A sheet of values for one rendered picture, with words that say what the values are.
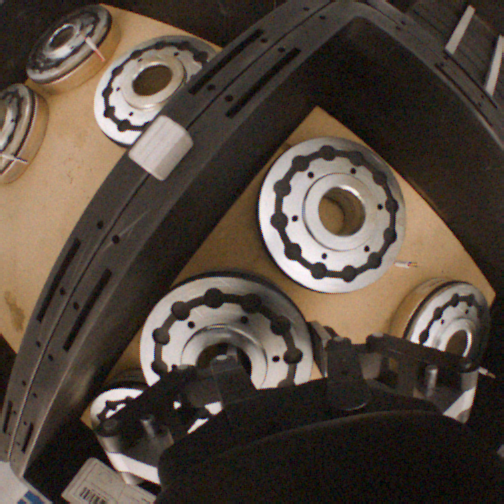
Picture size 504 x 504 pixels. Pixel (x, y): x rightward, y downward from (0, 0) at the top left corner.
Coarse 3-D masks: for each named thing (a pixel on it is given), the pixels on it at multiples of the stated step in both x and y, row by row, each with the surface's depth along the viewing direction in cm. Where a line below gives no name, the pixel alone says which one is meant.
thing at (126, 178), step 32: (320, 0) 8; (256, 32) 9; (288, 32) 8; (224, 64) 9; (192, 96) 8; (128, 160) 9; (96, 192) 9; (128, 192) 9; (96, 224) 9; (64, 256) 9; (64, 288) 9; (32, 320) 9; (32, 352) 9; (32, 384) 9; (0, 448) 9
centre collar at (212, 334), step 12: (216, 324) 14; (228, 324) 14; (192, 336) 13; (204, 336) 13; (216, 336) 13; (228, 336) 13; (240, 336) 13; (252, 336) 13; (192, 348) 13; (204, 348) 13; (240, 348) 13; (252, 348) 13; (264, 348) 14; (180, 360) 13; (192, 360) 13; (252, 360) 13; (264, 360) 13; (252, 372) 13; (264, 372) 13
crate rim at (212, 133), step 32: (320, 32) 8; (384, 32) 8; (256, 64) 8; (288, 64) 8; (416, 64) 9; (224, 96) 8; (256, 96) 8; (448, 96) 9; (192, 128) 9; (224, 128) 9; (480, 128) 9; (192, 160) 9; (160, 192) 9; (128, 224) 9; (160, 224) 9; (96, 256) 9; (128, 256) 9; (96, 288) 9; (64, 320) 9; (96, 320) 9; (64, 352) 9; (64, 384) 9; (32, 416) 9; (32, 448) 9; (32, 480) 10
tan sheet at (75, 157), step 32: (128, 32) 18; (160, 32) 18; (64, 96) 18; (64, 128) 18; (96, 128) 18; (64, 160) 18; (96, 160) 18; (0, 192) 19; (32, 192) 19; (64, 192) 19; (0, 224) 19; (32, 224) 19; (64, 224) 19; (0, 256) 19; (32, 256) 19; (0, 288) 19; (32, 288) 19; (0, 320) 19
